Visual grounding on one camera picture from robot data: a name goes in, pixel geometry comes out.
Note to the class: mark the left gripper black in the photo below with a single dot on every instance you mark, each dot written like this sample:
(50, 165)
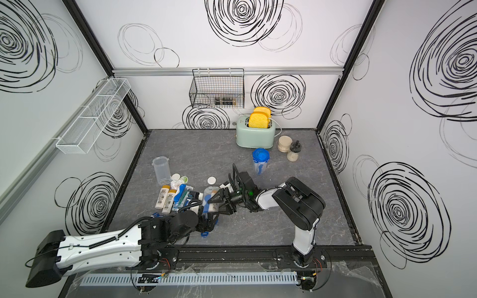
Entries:
(211, 223)

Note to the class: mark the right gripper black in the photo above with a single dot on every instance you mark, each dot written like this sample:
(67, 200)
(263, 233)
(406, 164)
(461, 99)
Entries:
(224, 194)

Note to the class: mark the clear container blue lid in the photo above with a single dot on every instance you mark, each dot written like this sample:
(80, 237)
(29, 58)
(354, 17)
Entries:
(260, 157)
(209, 192)

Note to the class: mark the clear plastic container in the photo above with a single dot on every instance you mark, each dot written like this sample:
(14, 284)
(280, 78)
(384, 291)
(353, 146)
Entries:
(162, 170)

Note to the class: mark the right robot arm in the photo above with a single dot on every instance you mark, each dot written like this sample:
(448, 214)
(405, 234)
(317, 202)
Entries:
(300, 203)

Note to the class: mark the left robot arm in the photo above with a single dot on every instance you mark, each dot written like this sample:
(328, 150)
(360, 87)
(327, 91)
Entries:
(139, 244)

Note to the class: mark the green towel packet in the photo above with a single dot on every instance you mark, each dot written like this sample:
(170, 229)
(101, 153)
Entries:
(184, 179)

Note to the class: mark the white lotion tube orange cap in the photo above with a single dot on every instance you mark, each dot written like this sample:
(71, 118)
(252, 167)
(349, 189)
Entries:
(162, 197)

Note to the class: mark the mint green toaster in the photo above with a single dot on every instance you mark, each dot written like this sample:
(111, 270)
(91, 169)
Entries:
(255, 138)

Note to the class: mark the beige round jar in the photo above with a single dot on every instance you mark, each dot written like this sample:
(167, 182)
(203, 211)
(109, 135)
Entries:
(284, 143)

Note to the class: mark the yellow sponge toast front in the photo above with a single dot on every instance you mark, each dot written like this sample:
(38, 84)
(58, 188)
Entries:
(258, 120)

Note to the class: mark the yellow sponge toast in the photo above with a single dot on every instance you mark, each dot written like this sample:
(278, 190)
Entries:
(264, 110)
(258, 120)

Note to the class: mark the small bottle black cap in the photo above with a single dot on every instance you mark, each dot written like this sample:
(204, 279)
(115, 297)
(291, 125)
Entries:
(294, 151)

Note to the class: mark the yellow sponge toast back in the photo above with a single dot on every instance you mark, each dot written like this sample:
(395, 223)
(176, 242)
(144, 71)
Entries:
(264, 110)

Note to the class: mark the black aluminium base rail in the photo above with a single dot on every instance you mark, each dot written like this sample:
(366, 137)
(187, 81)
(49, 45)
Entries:
(284, 257)

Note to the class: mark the white slotted cable duct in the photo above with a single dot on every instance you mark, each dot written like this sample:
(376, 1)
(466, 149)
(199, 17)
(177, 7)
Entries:
(190, 279)

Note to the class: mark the black wire wall basket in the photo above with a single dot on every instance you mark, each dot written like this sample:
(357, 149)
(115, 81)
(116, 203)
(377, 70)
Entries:
(218, 87)

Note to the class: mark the white mesh wall shelf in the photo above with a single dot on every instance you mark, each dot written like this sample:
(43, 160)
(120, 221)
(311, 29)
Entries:
(93, 117)

